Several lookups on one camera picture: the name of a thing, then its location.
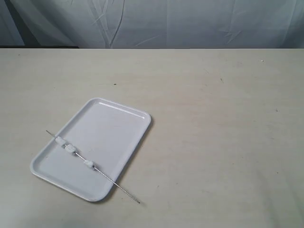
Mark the thin metal skewer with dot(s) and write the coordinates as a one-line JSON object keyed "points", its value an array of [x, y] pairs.
{"points": [[77, 154]]}

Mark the white foam piece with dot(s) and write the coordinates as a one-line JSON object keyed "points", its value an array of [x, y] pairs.
{"points": [[70, 148], [60, 141], [89, 164]]}

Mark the white rectangular plastic tray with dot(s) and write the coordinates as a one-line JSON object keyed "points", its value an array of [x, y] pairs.
{"points": [[104, 132]]}

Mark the wrinkled white backdrop cloth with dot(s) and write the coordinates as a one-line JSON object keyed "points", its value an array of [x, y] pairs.
{"points": [[152, 23]]}

